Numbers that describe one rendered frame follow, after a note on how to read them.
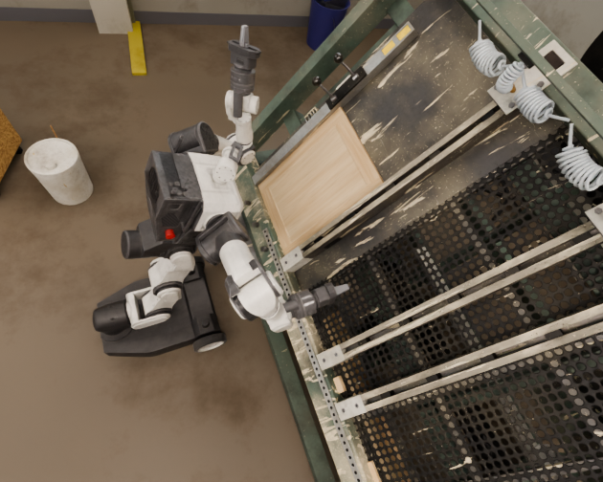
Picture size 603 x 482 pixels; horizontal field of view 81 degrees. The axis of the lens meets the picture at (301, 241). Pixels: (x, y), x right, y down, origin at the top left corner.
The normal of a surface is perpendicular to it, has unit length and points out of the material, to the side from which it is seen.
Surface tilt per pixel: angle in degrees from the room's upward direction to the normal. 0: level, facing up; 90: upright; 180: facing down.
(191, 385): 0
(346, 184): 55
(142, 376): 0
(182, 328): 0
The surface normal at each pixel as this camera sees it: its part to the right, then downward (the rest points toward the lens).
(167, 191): 0.57, -0.52
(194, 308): 0.19, -0.47
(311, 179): -0.64, -0.07
